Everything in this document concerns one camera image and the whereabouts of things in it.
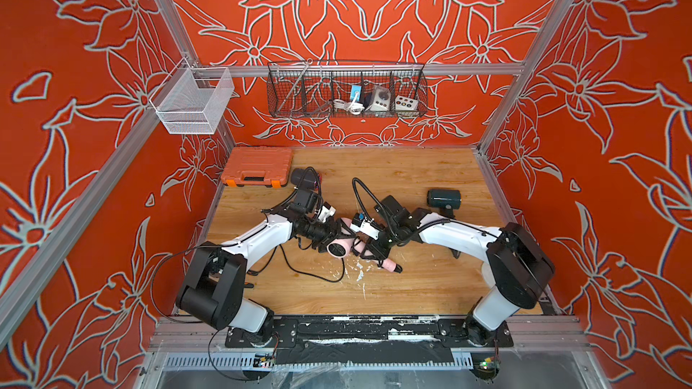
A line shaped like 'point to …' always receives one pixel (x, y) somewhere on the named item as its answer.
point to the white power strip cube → (405, 105)
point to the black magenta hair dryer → (306, 178)
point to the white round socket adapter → (381, 99)
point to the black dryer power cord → (300, 269)
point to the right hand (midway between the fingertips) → (359, 252)
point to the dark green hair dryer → (446, 200)
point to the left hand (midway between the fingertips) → (348, 239)
